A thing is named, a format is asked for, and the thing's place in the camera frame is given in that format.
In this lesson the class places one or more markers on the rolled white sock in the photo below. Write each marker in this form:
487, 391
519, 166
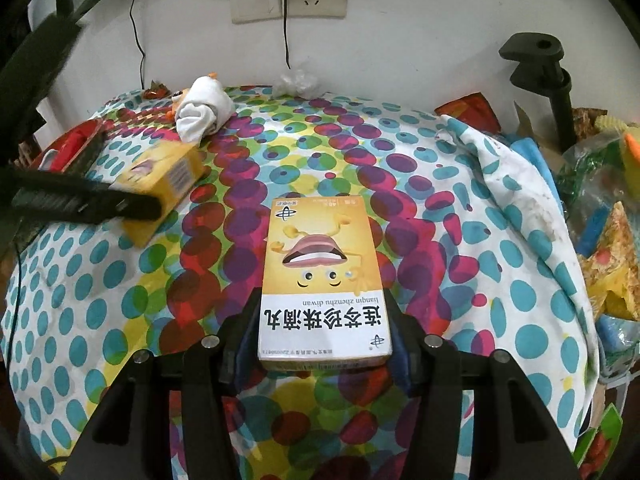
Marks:
205, 105

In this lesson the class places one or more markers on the blue cloth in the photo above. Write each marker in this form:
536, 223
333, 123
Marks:
532, 157

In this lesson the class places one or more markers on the yellow medicine box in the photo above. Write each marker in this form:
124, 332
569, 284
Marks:
320, 270
165, 170

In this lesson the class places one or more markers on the red-brown foil packet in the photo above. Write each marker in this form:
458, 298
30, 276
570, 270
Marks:
156, 91

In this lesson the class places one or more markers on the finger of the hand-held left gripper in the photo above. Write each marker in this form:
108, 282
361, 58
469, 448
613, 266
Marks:
87, 147
75, 197

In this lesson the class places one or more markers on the green packet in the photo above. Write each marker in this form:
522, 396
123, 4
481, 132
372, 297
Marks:
600, 435

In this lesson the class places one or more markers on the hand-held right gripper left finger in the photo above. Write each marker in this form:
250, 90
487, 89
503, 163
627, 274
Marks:
246, 360

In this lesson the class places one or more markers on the red-orange snack packet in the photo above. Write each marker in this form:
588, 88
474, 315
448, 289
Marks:
472, 112

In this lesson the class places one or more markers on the black clamp stand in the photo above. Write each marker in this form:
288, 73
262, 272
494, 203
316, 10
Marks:
535, 55

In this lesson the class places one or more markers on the polka dot tablecloth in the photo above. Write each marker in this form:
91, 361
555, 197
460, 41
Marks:
450, 260

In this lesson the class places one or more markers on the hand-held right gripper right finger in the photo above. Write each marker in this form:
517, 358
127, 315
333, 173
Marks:
400, 360

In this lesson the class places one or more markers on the crumpled clear plastic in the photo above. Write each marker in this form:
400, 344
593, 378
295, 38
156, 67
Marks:
297, 82

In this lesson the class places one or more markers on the white wall plate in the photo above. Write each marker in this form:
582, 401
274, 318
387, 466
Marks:
257, 2

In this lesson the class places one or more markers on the round red tray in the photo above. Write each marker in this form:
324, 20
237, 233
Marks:
70, 147

